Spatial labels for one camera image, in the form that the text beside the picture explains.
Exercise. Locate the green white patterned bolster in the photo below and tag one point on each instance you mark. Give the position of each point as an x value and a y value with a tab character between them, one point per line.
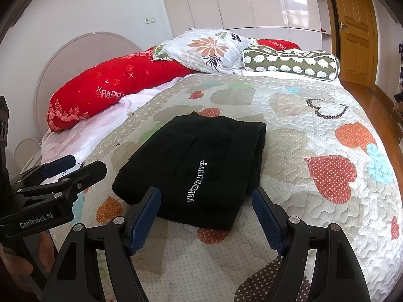
315	64

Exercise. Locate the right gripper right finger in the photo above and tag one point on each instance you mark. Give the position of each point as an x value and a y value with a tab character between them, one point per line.
337	274

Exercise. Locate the white floral pillow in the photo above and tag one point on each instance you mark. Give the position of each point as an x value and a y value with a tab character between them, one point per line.
212	51

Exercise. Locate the cluttered white shelf unit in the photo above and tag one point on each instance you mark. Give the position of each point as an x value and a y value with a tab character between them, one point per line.
397	103

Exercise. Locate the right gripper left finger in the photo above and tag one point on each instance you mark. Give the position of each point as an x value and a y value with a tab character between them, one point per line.
75	275

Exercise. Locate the heart pattern quilt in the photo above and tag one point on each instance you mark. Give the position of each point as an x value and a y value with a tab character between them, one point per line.
323	161

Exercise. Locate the wooden door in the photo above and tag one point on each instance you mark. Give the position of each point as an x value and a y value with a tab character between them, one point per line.
358	38

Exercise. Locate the glossy white wardrobe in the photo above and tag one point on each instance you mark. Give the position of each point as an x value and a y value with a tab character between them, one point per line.
304	22

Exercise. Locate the pink white bed sheet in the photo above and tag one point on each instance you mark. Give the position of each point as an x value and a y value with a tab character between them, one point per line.
80	140

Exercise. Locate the black pants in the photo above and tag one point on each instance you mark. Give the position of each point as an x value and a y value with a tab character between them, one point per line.
204	167

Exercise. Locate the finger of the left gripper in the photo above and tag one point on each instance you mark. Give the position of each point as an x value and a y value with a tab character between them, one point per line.
58	166

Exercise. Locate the round beige headboard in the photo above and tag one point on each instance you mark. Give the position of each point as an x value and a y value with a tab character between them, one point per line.
74	57

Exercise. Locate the red long pillow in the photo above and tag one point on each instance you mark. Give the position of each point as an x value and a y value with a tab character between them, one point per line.
103	85

